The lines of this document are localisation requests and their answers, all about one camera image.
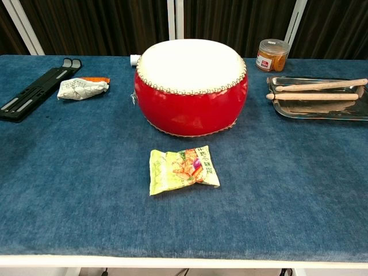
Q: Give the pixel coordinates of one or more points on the dark pleated curtain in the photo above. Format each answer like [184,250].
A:
[100,26]

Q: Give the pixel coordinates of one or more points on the red drum white head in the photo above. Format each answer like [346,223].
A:
[189,100]

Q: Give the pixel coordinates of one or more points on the wooden drumstick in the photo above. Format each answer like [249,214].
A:
[322,85]
[316,96]

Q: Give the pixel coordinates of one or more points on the white orange snack packet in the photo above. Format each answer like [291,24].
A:
[80,89]

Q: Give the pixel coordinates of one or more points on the white frame post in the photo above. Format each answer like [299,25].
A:
[296,23]
[26,28]
[176,20]

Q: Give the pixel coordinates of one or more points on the stainless steel tray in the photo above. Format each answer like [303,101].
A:
[316,110]

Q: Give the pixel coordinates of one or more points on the clear jar orange snacks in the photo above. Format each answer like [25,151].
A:
[273,59]

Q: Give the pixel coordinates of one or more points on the blue table mat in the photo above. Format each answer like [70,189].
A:
[258,187]

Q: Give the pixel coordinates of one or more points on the yellow green snack packet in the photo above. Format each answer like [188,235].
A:
[181,172]

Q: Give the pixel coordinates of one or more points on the black folding stand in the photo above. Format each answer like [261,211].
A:
[37,89]

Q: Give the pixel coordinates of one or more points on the white purple toothpaste tube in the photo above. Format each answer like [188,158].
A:
[134,60]

